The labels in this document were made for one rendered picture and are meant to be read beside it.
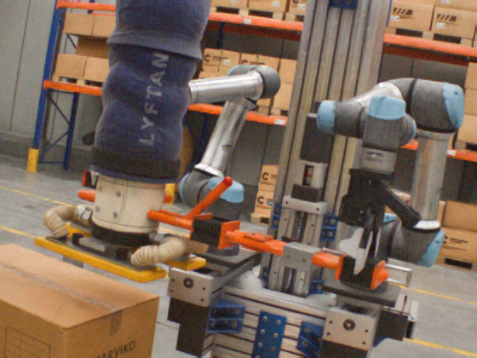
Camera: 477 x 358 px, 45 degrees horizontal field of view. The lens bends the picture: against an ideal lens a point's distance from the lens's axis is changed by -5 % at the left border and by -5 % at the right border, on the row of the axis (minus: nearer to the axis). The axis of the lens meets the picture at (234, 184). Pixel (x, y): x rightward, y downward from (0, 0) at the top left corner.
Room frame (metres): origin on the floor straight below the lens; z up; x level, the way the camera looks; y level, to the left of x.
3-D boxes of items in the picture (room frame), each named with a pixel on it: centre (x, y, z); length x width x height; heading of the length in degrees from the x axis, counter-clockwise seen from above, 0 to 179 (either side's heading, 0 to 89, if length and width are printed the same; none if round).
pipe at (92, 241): (1.45, 0.25, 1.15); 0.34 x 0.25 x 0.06; 65
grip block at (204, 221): (1.35, 0.03, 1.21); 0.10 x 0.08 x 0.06; 155
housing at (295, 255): (1.25, -0.17, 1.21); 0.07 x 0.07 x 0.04; 65
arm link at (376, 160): (1.20, -0.28, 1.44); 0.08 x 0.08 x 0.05
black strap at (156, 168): (1.46, 0.25, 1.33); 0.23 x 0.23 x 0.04
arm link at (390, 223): (1.76, -0.45, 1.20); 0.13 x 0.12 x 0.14; 60
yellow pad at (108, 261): (1.37, 0.29, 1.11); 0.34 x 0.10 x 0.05; 65
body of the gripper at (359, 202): (1.21, -0.27, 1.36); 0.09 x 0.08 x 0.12; 64
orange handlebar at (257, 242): (1.48, 0.02, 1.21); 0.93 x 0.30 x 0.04; 65
